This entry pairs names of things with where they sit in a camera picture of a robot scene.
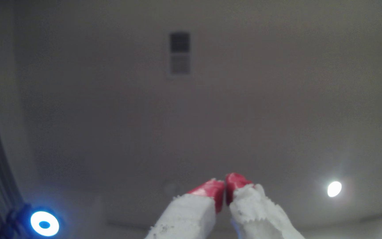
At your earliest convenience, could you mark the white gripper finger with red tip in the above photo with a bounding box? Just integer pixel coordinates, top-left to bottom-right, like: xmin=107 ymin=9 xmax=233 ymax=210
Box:
xmin=225 ymin=172 xmax=306 ymax=239
xmin=145 ymin=179 xmax=225 ymax=239

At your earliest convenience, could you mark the round ceiling light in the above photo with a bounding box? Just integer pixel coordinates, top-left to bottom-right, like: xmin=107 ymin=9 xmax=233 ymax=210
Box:
xmin=327 ymin=181 xmax=343 ymax=198

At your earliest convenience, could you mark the blue glowing ring light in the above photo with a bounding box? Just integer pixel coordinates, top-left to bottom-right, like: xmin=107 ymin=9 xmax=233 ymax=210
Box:
xmin=30 ymin=210 xmax=60 ymax=237

